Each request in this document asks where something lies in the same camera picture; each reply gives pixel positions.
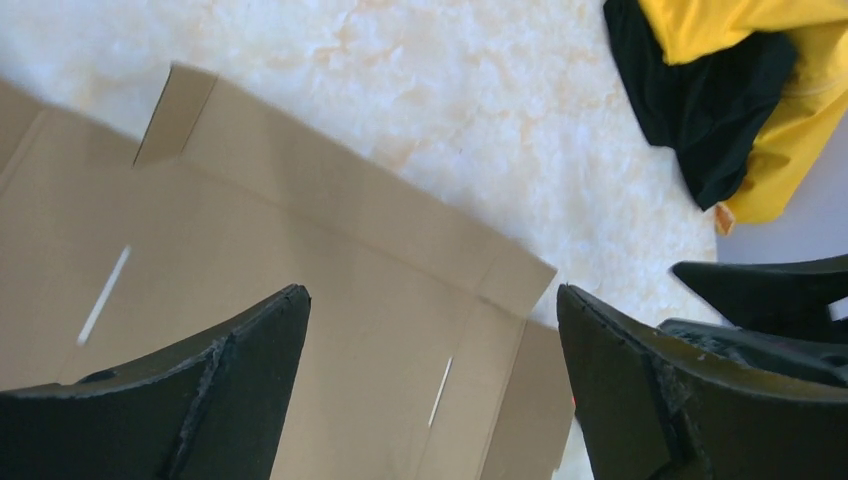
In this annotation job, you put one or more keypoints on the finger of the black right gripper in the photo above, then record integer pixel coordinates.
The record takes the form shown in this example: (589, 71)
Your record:
(790, 300)
(823, 363)

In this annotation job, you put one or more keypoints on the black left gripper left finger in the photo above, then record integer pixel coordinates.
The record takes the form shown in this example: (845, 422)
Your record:
(211, 406)

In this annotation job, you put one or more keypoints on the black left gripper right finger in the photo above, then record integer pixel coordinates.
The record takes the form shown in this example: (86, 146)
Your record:
(652, 406)

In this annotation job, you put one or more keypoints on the black cloth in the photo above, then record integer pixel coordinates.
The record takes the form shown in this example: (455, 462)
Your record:
(708, 111)

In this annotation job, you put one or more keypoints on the brown cardboard box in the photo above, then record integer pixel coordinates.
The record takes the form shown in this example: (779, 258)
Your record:
(420, 359)

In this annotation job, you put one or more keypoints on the yellow cloth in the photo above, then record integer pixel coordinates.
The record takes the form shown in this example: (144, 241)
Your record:
(814, 97)

